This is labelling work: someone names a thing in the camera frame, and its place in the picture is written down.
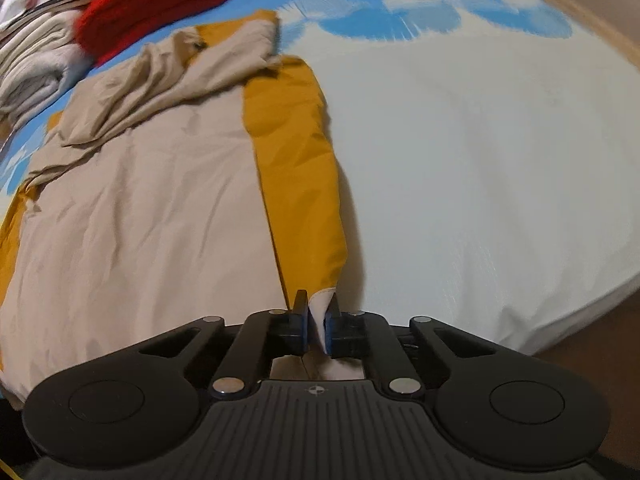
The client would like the wooden bed frame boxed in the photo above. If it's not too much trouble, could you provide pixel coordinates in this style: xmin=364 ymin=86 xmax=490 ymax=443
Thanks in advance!
xmin=482 ymin=0 xmax=640 ymax=78

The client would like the beige and yellow hooded jacket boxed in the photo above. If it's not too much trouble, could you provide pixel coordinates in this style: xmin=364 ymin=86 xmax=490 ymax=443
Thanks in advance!
xmin=0 ymin=7 xmax=372 ymax=403

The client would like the red folded quilt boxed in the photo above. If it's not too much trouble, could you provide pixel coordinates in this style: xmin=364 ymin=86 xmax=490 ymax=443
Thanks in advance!
xmin=76 ymin=0 xmax=247 ymax=67

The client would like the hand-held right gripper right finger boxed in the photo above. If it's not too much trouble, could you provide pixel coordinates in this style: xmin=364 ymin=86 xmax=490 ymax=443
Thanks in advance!
xmin=322 ymin=292 xmax=502 ymax=397

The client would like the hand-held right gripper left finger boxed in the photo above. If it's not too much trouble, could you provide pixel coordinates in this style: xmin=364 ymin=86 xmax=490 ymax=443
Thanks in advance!
xmin=139 ymin=290 xmax=314 ymax=402

